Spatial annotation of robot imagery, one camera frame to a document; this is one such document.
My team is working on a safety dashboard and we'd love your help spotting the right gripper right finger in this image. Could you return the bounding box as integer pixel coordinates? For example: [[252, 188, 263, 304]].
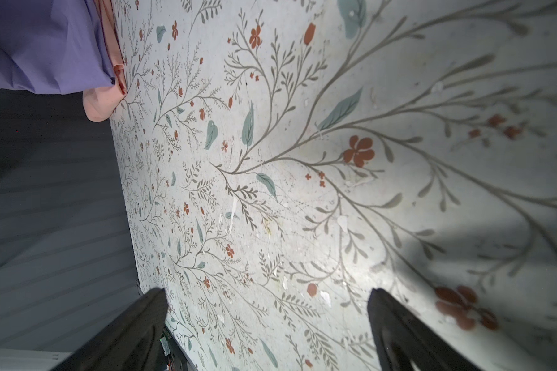
[[367, 289, 478, 370]]

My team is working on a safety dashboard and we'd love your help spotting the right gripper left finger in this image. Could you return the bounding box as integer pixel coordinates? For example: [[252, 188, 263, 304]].
[[54, 288, 169, 371]]

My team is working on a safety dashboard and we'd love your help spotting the purple t-shirt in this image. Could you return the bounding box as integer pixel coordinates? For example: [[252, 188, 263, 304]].
[[0, 1, 109, 94]]

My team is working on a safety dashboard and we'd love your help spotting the floral table mat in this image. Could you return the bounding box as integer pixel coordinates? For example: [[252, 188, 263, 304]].
[[111, 1, 557, 370]]

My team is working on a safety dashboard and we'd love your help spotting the folded pink t-shirt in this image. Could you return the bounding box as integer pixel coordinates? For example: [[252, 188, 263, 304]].
[[83, 0, 128, 122]]

